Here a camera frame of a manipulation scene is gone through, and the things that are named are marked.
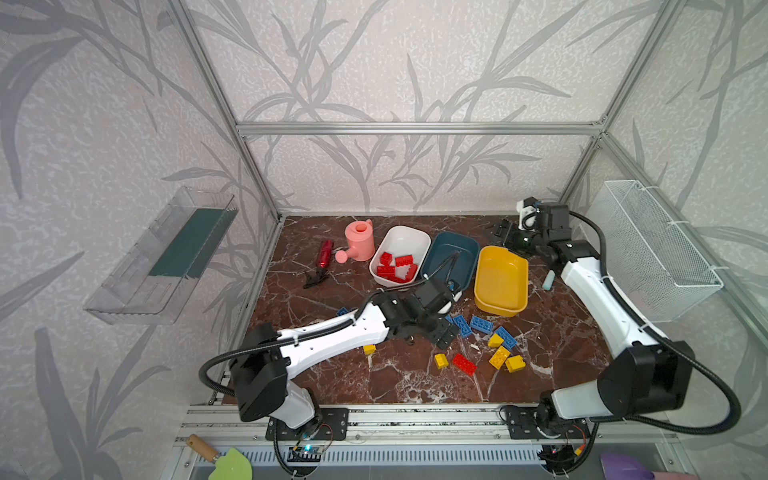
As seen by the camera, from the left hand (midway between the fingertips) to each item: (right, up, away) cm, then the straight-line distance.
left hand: (447, 317), depth 77 cm
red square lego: (-17, +14, +26) cm, 34 cm away
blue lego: (+7, -7, +12) cm, 16 cm away
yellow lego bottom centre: (-1, -14, +6) cm, 15 cm away
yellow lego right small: (+15, -10, +10) cm, 20 cm away
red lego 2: (-9, +9, +20) cm, 24 cm away
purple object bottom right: (+37, -31, -10) cm, 50 cm away
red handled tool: (-40, +13, +28) cm, 50 cm away
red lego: (-12, +13, +28) cm, 33 cm away
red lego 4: (+6, -15, +6) cm, 17 cm away
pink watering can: (-26, +22, +24) cm, 42 cm away
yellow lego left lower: (-21, -12, +9) cm, 26 cm away
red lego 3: (-17, +9, +26) cm, 33 cm away
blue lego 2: (+12, -6, +13) cm, 18 cm away
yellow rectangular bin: (+21, +5, +20) cm, 29 cm away
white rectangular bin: (-13, +15, +30) cm, 36 cm away
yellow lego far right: (+20, -15, +6) cm, 26 cm away
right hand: (+13, +24, +6) cm, 28 cm away
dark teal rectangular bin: (+3, +18, +32) cm, 37 cm away
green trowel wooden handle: (-51, -32, -8) cm, 61 cm away
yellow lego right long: (+16, -13, +7) cm, 22 cm away
